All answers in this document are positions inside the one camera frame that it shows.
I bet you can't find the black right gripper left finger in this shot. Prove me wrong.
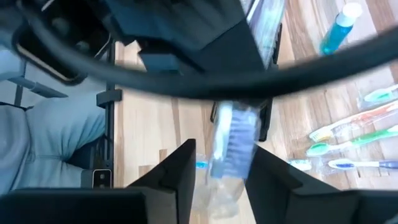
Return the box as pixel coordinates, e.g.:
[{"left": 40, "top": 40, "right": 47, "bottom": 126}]
[{"left": 127, "top": 139, "right": 197, "bottom": 224}]

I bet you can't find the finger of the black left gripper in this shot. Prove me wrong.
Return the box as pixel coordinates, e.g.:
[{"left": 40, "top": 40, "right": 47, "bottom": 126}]
[{"left": 183, "top": 18, "right": 266, "bottom": 76}]

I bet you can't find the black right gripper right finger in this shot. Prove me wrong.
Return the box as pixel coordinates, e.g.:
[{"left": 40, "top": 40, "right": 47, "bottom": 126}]
[{"left": 245, "top": 146, "right": 358, "bottom": 224}]

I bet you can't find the purple bristle toothbrush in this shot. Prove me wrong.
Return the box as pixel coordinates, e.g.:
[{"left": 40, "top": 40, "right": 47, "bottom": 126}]
[{"left": 191, "top": 101, "right": 261, "bottom": 218}]

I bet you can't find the green handle toothbrush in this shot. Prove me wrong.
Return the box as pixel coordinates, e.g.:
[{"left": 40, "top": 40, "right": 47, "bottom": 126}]
[
  {"left": 306, "top": 126, "right": 398, "bottom": 157},
  {"left": 356, "top": 83, "right": 398, "bottom": 110}
]

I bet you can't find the blue mouthwash bottle white cap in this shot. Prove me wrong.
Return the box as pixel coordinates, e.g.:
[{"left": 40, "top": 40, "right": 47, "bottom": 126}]
[{"left": 319, "top": 2, "right": 364, "bottom": 56}]

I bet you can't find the small grey device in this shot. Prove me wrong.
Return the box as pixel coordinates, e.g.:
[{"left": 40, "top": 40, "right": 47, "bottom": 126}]
[{"left": 80, "top": 169, "right": 113, "bottom": 189}]

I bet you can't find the person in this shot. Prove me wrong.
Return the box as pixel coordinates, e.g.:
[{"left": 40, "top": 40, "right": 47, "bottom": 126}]
[{"left": 0, "top": 18, "right": 106, "bottom": 195}]

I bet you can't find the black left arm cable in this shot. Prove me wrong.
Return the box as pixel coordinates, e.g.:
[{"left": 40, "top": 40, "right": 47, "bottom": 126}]
[{"left": 17, "top": 0, "right": 398, "bottom": 101}]

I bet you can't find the black wire caddy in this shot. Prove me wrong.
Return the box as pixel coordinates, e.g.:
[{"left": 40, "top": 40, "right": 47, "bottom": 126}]
[{"left": 210, "top": 23, "right": 282, "bottom": 142}]

